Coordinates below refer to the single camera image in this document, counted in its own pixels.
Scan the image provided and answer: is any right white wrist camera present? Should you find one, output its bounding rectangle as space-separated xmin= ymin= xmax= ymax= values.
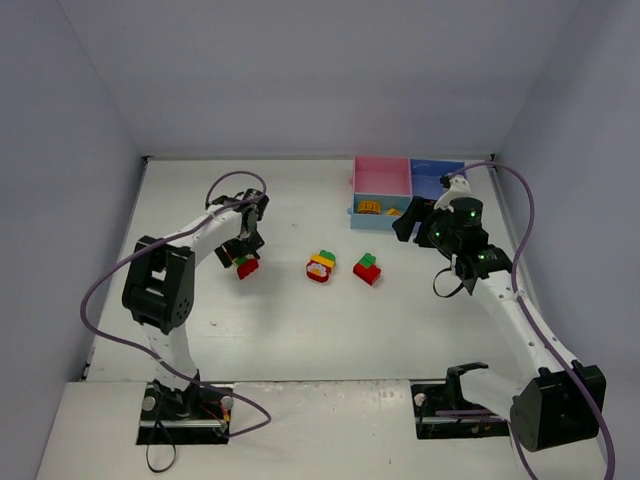
xmin=434 ymin=175 xmax=472 ymax=210

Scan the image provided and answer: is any dark blue container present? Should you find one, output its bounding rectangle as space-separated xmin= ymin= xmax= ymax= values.
xmin=409 ymin=158 xmax=465 ymax=200

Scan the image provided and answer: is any light blue container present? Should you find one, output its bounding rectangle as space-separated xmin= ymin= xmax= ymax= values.
xmin=348 ymin=192 xmax=411 ymax=231

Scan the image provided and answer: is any flower lego stack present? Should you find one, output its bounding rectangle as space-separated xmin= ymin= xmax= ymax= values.
xmin=305 ymin=250 xmax=336 ymax=284

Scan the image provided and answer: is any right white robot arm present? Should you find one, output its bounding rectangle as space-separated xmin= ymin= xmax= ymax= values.
xmin=392 ymin=196 xmax=606 ymax=452

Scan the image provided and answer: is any red green lego stack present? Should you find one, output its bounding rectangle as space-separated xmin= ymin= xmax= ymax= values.
xmin=352 ymin=252 xmax=382 ymax=286

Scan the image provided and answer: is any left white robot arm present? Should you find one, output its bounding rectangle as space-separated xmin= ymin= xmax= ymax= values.
xmin=122 ymin=188 xmax=269 ymax=402

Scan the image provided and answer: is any yellow rounded lego brick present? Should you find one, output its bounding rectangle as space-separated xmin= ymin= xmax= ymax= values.
xmin=357 ymin=200 xmax=381 ymax=215

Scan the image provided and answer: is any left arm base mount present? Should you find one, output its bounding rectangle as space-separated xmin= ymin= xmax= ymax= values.
xmin=136 ymin=382 xmax=234 ymax=446

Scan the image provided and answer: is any red yellow green lego figure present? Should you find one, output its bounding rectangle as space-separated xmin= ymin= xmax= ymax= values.
xmin=233 ymin=255 xmax=259 ymax=280

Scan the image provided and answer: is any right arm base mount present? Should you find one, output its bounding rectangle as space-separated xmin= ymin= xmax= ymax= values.
xmin=410 ymin=381 xmax=510 ymax=440

